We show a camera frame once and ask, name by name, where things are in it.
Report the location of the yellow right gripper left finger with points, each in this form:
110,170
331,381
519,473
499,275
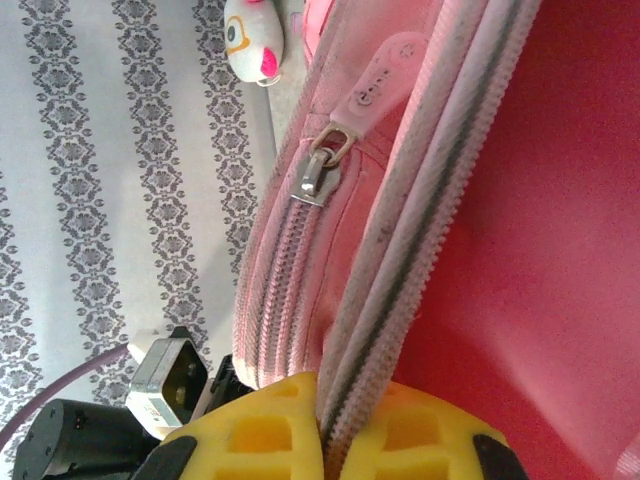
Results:
260,440

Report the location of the pink student backpack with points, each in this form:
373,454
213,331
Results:
525,200

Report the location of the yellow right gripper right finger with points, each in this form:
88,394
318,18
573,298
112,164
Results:
425,450

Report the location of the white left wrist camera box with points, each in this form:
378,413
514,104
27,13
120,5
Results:
160,380

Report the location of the white pink plush toy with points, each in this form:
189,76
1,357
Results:
250,45

